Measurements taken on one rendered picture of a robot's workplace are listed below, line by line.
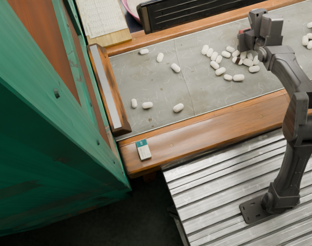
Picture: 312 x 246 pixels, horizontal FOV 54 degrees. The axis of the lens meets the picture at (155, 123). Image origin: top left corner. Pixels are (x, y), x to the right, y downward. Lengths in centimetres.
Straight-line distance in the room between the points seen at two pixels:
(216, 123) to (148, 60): 33
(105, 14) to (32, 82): 99
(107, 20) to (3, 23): 98
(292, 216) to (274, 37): 59
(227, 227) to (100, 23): 82
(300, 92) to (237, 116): 30
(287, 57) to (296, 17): 40
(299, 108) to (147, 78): 52
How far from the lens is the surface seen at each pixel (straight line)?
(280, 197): 98
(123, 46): 111
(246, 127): 105
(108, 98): 94
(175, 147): 99
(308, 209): 119
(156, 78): 109
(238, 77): 111
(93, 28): 115
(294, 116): 80
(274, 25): 100
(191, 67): 111
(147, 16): 78
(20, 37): 21
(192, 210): 108
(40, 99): 20
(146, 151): 97
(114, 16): 116
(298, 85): 84
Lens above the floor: 174
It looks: 75 degrees down
